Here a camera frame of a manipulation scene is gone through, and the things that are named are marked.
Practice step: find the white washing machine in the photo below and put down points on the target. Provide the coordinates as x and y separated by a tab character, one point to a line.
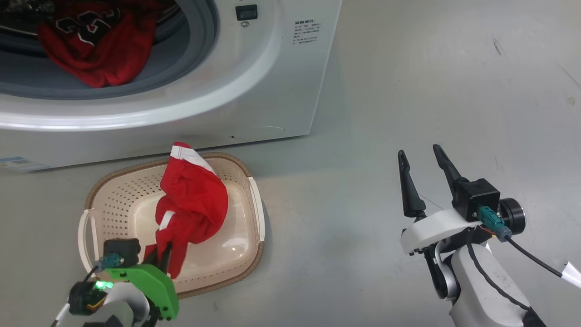
272	91

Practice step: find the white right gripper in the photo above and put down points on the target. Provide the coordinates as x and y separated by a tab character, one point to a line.
431	231

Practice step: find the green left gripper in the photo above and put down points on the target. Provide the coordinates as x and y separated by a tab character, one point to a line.
159	290

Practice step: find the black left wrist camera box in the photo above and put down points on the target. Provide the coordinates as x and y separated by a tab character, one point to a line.
120	250

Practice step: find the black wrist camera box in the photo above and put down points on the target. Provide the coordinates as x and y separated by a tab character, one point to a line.
476	195
120	250

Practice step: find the black door latch socket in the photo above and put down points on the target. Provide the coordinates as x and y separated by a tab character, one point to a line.
246	12

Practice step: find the red basketball jersey with lettering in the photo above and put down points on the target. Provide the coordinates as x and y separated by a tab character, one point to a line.
109	59

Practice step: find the beige perforated laundry basket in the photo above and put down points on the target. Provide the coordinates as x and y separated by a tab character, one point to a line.
122	200

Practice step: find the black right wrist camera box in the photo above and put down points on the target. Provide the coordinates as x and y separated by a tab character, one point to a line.
476	195

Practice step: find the blue energy label sticker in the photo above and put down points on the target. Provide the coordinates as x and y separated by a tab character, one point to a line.
18	164

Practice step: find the grey rubber door gasket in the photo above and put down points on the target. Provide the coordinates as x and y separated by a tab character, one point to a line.
190	50

